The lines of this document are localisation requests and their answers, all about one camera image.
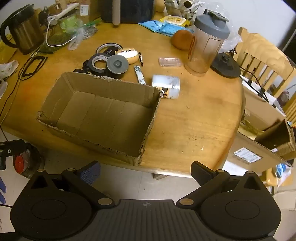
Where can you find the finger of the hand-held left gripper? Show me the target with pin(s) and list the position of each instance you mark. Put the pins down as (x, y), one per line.
(13, 146)

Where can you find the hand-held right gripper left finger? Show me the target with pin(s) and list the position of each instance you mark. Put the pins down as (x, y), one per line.
(90, 173)

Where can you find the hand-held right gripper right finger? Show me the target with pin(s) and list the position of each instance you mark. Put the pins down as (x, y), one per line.
(200, 172)

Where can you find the brown cardboard box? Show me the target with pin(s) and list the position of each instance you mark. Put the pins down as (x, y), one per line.
(104, 111)

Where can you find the grey suction cup mount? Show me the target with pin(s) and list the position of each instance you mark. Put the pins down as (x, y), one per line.
(118, 64)

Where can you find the black rectangular box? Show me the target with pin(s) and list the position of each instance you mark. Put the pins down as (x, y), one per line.
(110, 51)

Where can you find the dark round container red label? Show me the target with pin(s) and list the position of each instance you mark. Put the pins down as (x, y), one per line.
(30, 162)

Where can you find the flat cardboard box white label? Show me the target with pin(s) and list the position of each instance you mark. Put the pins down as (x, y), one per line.
(247, 155)

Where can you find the small white plastic bag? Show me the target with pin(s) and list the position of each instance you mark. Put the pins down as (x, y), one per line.
(8, 69)

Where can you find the open cardboard carton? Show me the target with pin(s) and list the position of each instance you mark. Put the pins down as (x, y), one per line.
(263, 111)

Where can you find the white marble pattern jar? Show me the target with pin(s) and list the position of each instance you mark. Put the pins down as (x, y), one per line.
(166, 85)

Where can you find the yellow plastic bag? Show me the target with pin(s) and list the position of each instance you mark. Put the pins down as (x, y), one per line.
(5, 52)

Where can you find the wide black tape roll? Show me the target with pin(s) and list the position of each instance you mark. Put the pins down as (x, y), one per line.
(93, 66)

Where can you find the small black object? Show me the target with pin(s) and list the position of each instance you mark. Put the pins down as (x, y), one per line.
(86, 64)

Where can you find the bag of green cookies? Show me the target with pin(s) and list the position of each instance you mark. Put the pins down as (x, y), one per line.
(54, 41)

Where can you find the small clear plastic case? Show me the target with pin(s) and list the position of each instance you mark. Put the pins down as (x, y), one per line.
(169, 62)

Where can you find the dark steel electric kettle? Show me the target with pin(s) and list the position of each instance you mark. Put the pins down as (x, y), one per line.
(25, 30)

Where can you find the knotted clear plastic bag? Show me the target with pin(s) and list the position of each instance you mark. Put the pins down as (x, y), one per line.
(75, 40)

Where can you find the dog shaped earbud case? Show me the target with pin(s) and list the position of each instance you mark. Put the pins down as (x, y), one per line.
(128, 55)

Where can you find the clear shaker bottle grey lid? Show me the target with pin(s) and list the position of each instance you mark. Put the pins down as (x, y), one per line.
(205, 46)

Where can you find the wooden chair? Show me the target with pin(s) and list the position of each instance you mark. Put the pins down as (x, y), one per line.
(261, 53)

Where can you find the orange fruit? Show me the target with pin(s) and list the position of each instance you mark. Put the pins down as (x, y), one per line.
(181, 39)

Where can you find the green label jar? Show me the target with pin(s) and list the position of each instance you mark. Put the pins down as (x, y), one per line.
(69, 23)

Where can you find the clear zip bag green seal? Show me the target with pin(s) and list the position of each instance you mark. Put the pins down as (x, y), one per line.
(90, 29)

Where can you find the white power strip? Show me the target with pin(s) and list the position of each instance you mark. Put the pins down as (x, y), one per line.
(64, 11)

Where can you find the blue wipes packet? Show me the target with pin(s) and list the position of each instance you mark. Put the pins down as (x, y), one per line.
(150, 25)
(172, 30)

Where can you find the brown cardboard cup tray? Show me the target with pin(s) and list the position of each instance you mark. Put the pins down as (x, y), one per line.
(60, 4)

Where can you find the yellow wipes pack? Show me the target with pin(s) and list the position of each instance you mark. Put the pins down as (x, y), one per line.
(174, 20)

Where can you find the tall red print cardboard box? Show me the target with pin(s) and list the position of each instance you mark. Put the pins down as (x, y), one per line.
(90, 9)

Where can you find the black air fryer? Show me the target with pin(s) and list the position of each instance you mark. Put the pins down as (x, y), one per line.
(129, 11)

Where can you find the tan wooden vessel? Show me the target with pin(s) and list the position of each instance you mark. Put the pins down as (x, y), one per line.
(160, 5)

